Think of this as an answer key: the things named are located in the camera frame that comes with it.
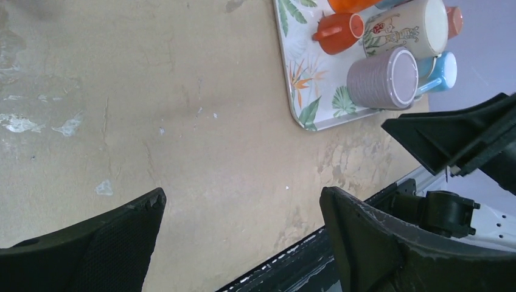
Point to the light blue mug back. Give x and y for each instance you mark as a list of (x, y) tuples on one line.
[(388, 4)]

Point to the cream illustrated mug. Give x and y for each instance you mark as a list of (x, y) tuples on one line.
[(420, 26)]

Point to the leaf-patterned serving tray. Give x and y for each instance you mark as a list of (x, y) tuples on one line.
[(316, 82)]

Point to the bright orange mug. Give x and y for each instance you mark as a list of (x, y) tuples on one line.
[(351, 6)]

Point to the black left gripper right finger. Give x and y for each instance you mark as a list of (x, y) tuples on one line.
[(375, 251)]

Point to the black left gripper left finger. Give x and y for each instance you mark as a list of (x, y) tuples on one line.
[(109, 252)]

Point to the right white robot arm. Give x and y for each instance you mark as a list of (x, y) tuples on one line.
[(450, 215)]

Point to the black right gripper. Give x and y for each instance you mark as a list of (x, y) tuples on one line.
[(481, 137)]

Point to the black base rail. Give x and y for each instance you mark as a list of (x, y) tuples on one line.
[(307, 265)]

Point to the dark orange terracotta mug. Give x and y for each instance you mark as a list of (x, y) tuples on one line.
[(338, 32)]

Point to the light blue mug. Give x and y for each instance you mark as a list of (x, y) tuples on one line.
[(437, 74), (388, 4)]

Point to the light blue mug front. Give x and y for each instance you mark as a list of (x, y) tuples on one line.
[(437, 74)]

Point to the lilac ribbed mug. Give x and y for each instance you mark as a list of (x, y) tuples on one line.
[(387, 81)]

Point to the pink mug front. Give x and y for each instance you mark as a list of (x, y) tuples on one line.
[(455, 21)]

